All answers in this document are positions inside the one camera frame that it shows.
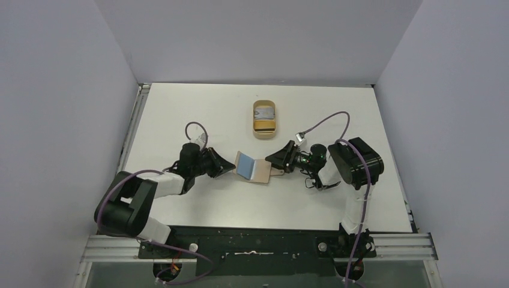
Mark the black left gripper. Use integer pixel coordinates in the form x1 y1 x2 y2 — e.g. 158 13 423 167
191 147 235 179

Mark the beige card holder wallet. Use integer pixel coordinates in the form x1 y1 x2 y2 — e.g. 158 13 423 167
233 151 285 184

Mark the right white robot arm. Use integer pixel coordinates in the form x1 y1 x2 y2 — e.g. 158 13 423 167
265 137 385 256

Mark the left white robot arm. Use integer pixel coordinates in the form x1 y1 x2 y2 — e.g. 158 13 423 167
94 143 236 257

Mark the yellow card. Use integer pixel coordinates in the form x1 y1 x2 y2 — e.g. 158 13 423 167
253 120 277 133

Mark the beige oval tray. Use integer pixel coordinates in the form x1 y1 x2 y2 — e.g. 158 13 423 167
252 100 277 140

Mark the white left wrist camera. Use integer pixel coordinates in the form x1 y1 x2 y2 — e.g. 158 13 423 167
190 133 208 149

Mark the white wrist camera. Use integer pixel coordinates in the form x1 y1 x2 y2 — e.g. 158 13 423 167
190 133 208 149
295 132 307 146

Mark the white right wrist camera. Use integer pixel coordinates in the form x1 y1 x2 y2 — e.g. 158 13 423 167
295 132 307 146

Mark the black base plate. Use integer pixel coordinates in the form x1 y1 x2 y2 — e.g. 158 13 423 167
138 226 376 277

